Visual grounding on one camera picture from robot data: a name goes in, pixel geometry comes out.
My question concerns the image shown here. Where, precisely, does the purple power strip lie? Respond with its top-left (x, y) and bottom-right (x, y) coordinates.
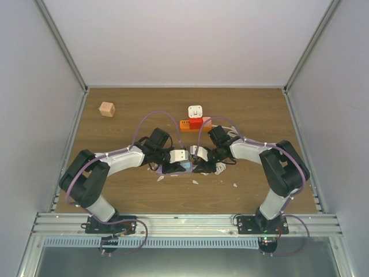
top-left (156, 166), bottom-right (193, 176)

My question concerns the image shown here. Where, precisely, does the white purple strip cable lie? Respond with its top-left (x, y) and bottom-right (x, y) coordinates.
top-left (201, 161), bottom-right (228, 176)

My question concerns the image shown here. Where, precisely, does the white orange strip cable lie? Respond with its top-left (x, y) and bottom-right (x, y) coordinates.
top-left (212, 125), bottom-right (243, 139)

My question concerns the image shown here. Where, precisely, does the orange power strip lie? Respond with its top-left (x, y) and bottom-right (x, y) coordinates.
top-left (179, 120), bottom-right (213, 132)

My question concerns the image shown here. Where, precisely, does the peach cube power adapter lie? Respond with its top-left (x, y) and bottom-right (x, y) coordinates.
top-left (99, 102), bottom-right (115, 117)

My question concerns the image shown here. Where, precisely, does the light blue usb charger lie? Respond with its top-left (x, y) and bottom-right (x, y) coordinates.
top-left (180, 162), bottom-right (193, 172)

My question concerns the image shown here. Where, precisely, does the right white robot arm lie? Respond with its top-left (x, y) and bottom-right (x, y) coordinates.
top-left (190, 126), bottom-right (310, 234)

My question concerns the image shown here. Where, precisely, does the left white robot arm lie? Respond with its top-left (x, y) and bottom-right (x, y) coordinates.
top-left (59, 128), bottom-right (189, 233)

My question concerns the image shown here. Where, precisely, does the pink plug adapter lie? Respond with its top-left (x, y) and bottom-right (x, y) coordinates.
top-left (202, 117), bottom-right (212, 124)

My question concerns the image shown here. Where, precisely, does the red plug adapter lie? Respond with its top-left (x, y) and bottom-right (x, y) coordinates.
top-left (189, 117), bottom-right (203, 130)

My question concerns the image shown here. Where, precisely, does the white square plug adapter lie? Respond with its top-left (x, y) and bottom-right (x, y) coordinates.
top-left (188, 105), bottom-right (203, 119)

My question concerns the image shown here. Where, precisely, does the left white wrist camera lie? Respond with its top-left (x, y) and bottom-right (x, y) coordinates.
top-left (169, 149), bottom-right (189, 164)

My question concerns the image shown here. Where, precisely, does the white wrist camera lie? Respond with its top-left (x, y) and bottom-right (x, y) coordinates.
top-left (190, 145), bottom-right (210, 162)
top-left (169, 149), bottom-right (189, 164)

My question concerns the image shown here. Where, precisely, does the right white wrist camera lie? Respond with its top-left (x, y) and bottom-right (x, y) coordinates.
top-left (190, 145), bottom-right (210, 162)

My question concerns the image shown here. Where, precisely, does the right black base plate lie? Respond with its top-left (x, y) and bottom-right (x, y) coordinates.
top-left (232, 214), bottom-right (289, 235)

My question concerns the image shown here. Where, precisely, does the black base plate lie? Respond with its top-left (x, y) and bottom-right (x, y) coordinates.
top-left (232, 214), bottom-right (289, 235)
top-left (81, 215), bottom-right (137, 235)

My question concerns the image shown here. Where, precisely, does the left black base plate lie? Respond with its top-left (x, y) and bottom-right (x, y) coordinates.
top-left (81, 215), bottom-right (137, 235)

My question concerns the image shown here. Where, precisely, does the grey slotted cable duct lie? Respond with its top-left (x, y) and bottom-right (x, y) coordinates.
top-left (44, 237), bottom-right (259, 249)

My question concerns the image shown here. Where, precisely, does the aluminium front rail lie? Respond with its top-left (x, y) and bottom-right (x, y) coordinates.
top-left (31, 213), bottom-right (343, 237)

